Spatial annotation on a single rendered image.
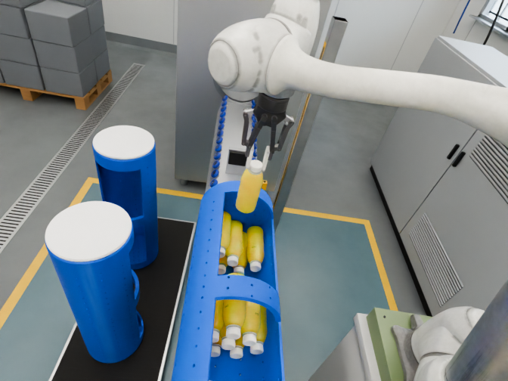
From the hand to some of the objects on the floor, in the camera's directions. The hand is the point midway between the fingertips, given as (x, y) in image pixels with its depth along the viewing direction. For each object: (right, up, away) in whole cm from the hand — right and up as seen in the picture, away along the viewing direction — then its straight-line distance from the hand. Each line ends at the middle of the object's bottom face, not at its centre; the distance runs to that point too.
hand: (258, 157), depth 90 cm
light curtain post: (+4, -62, +156) cm, 167 cm away
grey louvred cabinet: (+148, -58, +199) cm, 255 cm away
